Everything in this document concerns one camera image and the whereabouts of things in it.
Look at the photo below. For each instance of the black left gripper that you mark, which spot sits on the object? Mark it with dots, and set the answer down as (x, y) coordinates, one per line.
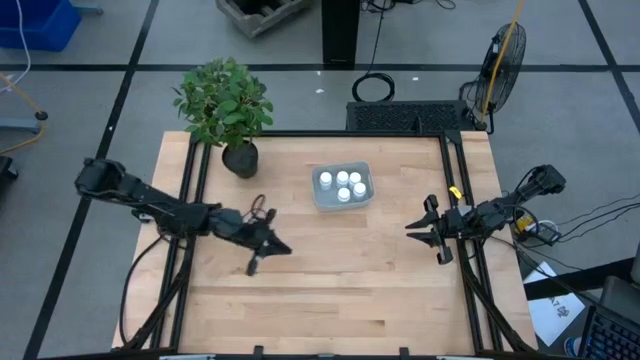
(250, 235)

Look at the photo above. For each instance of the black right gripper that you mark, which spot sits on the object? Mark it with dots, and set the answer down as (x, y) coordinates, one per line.
(452, 225)

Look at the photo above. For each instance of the white pill bottle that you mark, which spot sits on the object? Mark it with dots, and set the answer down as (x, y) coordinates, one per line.
(342, 178)
(343, 195)
(355, 178)
(325, 180)
(359, 190)

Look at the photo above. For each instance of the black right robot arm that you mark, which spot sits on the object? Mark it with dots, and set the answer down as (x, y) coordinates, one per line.
(500, 212)

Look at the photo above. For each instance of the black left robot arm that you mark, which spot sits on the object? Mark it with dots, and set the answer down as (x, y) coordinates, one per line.
(150, 200)

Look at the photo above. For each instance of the light grey plastic basket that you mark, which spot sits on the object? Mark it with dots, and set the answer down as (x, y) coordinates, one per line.
(320, 202)

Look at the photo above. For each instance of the yellow tag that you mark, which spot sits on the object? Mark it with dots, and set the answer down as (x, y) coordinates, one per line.
(455, 192)

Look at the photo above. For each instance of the black plant pot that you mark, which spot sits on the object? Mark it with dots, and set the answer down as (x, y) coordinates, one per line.
(241, 162)

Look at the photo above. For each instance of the power strip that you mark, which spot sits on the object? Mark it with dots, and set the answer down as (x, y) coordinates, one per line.
(542, 230)

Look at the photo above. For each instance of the black perforated case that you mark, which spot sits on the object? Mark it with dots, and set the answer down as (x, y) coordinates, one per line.
(405, 116)

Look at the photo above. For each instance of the white paper sheet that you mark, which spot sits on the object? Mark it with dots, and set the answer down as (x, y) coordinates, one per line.
(555, 310)

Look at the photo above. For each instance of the green leafy plant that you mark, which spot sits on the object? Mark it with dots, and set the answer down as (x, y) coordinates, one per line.
(225, 100)

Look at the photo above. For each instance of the black floor fan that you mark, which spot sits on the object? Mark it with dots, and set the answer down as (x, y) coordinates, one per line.
(502, 65)

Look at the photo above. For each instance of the black laptop keyboard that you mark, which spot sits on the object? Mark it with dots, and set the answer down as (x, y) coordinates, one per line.
(610, 335)

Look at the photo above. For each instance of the black column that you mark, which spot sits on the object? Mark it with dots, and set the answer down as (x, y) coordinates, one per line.
(340, 30)

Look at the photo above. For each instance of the wooden pallet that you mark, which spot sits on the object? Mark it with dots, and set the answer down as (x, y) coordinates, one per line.
(260, 20)

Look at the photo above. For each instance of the blue plastic bin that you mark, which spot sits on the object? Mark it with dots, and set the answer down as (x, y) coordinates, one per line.
(40, 22)

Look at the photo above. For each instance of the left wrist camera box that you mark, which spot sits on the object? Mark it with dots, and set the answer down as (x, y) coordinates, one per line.
(231, 221)

